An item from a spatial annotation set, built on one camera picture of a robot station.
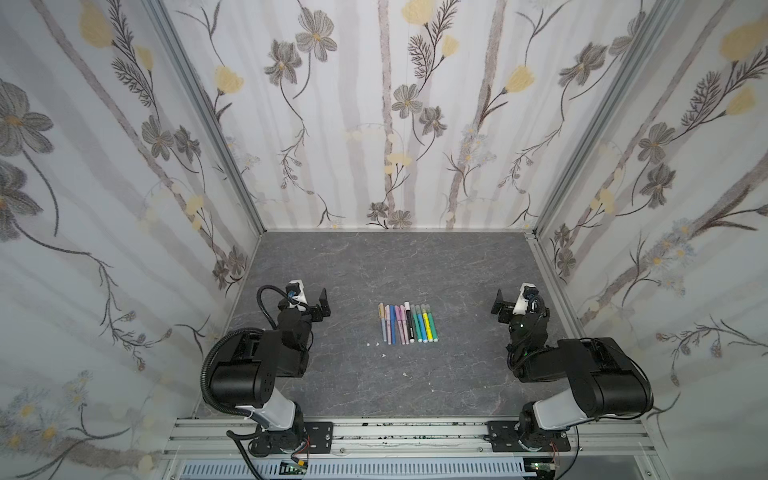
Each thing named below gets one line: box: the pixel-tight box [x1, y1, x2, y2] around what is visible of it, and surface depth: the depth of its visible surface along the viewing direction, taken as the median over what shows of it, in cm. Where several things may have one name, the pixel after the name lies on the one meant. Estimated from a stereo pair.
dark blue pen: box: [390, 304, 397, 345], surface depth 96 cm
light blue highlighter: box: [415, 304, 428, 343], surface depth 95 cm
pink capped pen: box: [400, 304, 410, 345], surface depth 97 cm
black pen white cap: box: [404, 301, 415, 343], surface depth 95 cm
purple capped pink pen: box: [394, 305, 406, 345], surface depth 97 cm
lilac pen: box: [384, 304, 392, 345], surface depth 96 cm
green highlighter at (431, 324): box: [426, 304, 439, 343], surface depth 95 cm
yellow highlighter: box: [421, 304, 433, 343], surface depth 95 cm
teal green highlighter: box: [410, 304, 423, 343], surface depth 97 cm
